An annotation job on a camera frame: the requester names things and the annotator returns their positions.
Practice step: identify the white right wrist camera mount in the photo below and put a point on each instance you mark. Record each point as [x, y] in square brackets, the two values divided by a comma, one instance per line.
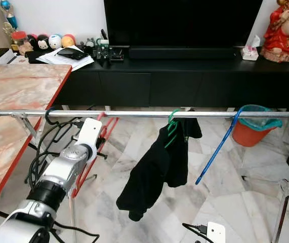
[216, 233]

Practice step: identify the marble table red edge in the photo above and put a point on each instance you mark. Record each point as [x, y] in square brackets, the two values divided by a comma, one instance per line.
[12, 106]

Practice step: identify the blue gold ornament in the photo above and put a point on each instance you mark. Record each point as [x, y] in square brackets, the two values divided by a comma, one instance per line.
[7, 14]

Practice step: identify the white blue plush ball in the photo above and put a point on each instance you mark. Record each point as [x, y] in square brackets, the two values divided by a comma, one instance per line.
[54, 41]

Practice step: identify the silver metal clothes rack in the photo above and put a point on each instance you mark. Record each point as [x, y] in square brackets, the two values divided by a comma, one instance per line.
[139, 114]

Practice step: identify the orange bin teal liner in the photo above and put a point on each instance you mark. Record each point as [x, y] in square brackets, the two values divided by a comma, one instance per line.
[250, 137]

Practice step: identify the blue plastic hanger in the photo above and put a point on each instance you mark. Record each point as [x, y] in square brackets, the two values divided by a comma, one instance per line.
[220, 145]

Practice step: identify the small black electronics box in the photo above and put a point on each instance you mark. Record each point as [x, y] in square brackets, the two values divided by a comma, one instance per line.
[116, 55]

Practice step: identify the red laughing Buddha statue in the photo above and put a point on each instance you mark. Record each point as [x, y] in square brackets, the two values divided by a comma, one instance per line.
[283, 38]

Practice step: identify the white paper stack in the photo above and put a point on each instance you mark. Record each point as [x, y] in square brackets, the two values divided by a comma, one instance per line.
[50, 61]

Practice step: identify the white tissue pack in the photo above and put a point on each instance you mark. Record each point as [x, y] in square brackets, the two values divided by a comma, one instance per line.
[249, 53]

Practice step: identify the jar with red lid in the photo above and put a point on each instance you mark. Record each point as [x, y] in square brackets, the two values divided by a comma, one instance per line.
[19, 43]

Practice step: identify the black wallet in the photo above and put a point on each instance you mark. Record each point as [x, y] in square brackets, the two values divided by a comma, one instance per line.
[72, 53]

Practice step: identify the white box black lid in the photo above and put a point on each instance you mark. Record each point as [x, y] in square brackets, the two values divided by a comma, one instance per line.
[1, 56]

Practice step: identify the black shirt green logo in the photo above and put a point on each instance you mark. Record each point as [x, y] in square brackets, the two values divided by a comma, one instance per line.
[157, 169]

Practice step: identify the black flat television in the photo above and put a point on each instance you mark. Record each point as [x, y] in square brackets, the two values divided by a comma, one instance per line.
[182, 21]

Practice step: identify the red plastic hanger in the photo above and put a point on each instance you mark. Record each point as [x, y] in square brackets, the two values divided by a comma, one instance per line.
[110, 126]

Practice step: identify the black soundbar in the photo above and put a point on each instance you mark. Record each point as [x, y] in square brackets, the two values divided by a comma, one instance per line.
[182, 52]

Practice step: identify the green plastic hanger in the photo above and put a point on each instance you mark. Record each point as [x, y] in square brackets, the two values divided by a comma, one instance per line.
[172, 127]

